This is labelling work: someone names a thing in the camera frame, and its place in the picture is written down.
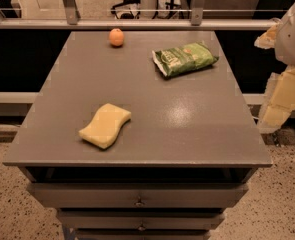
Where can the yellow sponge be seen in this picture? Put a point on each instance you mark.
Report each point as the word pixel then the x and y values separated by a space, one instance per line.
pixel 104 128

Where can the grey drawer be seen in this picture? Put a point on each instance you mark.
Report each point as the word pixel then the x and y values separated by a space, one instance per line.
pixel 94 195
pixel 143 235
pixel 147 219

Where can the bottom grey drawer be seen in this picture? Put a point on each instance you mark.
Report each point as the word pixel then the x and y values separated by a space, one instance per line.
pixel 143 235

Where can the grey drawer cabinet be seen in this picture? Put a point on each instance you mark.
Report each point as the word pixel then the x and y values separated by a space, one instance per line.
pixel 192 129

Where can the middle grey drawer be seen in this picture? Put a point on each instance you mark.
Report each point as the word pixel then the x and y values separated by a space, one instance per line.
pixel 147 219

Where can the orange fruit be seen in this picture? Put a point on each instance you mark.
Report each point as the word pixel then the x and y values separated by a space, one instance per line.
pixel 116 37

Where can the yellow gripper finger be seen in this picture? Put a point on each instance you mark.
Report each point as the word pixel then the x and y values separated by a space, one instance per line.
pixel 267 39
pixel 279 99

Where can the top grey drawer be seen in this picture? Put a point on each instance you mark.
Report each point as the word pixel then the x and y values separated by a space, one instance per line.
pixel 94 195

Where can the green jalapeno chip bag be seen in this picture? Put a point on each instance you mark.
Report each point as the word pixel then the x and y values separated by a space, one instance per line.
pixel 187 58

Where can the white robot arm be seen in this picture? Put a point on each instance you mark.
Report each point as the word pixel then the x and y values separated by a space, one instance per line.
pixel 284 47

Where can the metal railing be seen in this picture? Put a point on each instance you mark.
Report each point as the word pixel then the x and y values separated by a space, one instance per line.
pixel 137 14

